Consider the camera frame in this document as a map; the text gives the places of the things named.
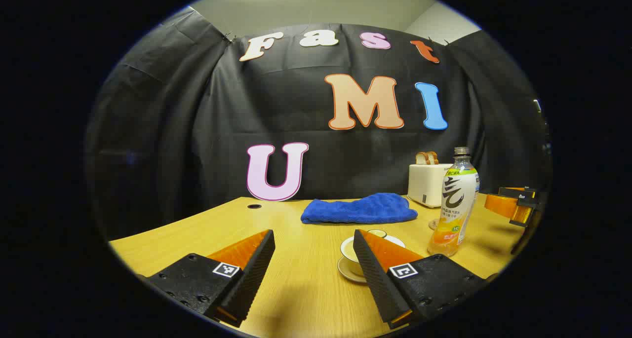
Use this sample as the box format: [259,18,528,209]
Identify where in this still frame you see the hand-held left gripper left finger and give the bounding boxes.
[140,229,276,328]

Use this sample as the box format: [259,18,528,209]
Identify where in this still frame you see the white ceramic teacup lid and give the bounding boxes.
[340,229,406,262]

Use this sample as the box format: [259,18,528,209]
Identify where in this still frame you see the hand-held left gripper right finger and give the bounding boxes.
[353,229,489,330]

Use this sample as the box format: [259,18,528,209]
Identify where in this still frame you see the clear water bottle orange drink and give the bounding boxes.
[428,147,480,258]

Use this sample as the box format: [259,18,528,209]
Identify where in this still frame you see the cream toaster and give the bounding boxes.
[408,163,454,209]

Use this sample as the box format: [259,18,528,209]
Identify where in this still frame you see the blue towel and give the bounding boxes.
[301,193,418,225]

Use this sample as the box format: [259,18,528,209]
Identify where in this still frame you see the black backdrop cloth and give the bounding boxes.
[84,7,551,240]

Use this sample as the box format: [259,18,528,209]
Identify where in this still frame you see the white ceramic saucer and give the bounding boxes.
[337,257,368,284]

